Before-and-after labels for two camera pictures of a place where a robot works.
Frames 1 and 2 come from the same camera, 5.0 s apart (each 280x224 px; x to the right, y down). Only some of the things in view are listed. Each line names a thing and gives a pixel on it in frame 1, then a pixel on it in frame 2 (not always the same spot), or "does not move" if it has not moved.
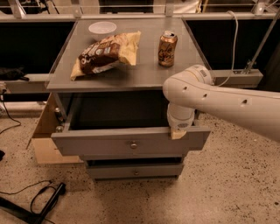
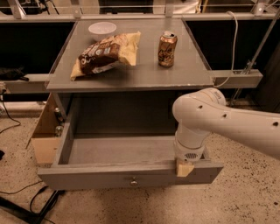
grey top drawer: x=120 y=124 → x=88 y=162
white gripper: x=182 y=122 → x=189 y=153
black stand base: x=31 y=216 does not move
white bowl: x=100 y=30 does not move
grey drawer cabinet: x=108 y=101 does not move
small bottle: x=59 y=129 does not move
